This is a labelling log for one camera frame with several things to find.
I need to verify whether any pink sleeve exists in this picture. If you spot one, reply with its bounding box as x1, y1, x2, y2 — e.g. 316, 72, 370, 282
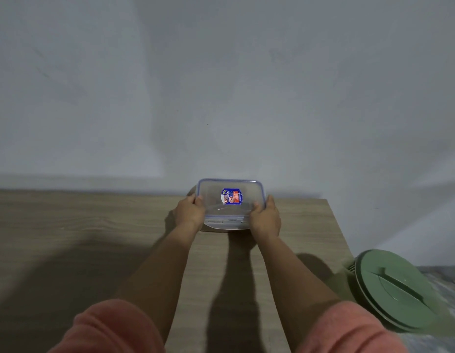
295, 301, 410, 353
47, 299, 165, 353

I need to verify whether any green round bin lid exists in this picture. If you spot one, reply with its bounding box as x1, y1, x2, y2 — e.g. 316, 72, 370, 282
354, 249, 439, 333

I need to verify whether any person's right hand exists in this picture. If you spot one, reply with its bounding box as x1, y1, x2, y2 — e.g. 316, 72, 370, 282
248, 195, 282, 238

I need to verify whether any pink right sleeve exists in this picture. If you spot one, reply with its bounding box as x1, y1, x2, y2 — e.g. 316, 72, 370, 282
295, 301, 410, 353

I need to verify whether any person's right forearm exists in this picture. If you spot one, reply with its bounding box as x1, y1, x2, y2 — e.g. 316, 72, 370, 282
252, 231, 342, 339

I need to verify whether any person's left forearm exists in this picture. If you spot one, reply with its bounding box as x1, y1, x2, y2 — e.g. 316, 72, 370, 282
113, 223, 198, 340

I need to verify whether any person's left hand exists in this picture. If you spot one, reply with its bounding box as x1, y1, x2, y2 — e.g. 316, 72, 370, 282
173, 193, 207, 231

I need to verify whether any clear plastic food container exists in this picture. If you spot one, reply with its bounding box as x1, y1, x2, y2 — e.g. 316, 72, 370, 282
197, 178, 268, 232

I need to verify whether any pink left sleeve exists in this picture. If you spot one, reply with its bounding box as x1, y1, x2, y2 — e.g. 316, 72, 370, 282
47, 299, 165, 353

